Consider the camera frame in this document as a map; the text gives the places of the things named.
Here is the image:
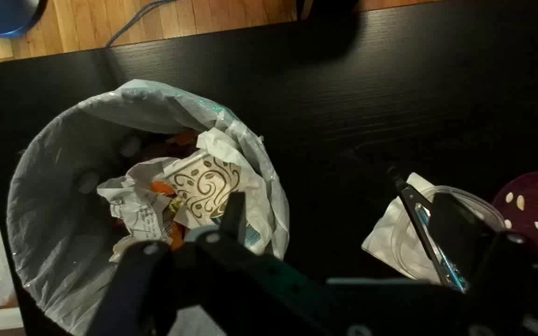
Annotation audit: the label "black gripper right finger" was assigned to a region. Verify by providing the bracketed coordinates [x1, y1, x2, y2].
[342, 191, 538, 336]

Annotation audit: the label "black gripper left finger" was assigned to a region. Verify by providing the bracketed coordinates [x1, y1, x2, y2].
[87, 193, 348, 336]

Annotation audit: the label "black trash bin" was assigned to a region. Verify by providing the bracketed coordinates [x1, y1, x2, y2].
[4, 77, 294, 336]

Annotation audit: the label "blue pen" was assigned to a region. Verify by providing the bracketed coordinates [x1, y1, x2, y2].
[440, 258, 471, 295]

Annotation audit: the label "red polka dot object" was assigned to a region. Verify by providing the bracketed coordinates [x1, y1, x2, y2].
[492, 170, 538, 256]

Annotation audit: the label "crumpled printed receipt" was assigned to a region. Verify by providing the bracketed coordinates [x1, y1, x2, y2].
[96, 157, 187, 247]

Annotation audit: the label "shallow clear plastic container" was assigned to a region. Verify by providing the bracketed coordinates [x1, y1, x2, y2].
[398, 183, 509, 288]

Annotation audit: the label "orange wrapper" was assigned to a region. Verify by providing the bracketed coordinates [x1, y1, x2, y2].
[148, 178, 187, 251]

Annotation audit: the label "black tongs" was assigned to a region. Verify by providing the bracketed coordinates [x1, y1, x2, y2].
[395, 178, 455, 290]

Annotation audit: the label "green blue patterned paper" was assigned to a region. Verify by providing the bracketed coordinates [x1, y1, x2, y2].
[240, 221, 271, 254]

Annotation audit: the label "brown swirl patterned paper cup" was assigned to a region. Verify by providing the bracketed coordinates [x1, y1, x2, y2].
[163, 148, 245, 223]

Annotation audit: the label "blue round floor disc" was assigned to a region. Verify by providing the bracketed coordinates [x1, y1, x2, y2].
[0, 0, 51, 40]

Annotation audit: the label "grey floor cable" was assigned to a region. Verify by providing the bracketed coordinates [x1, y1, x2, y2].
[103, 0, 180, 53]

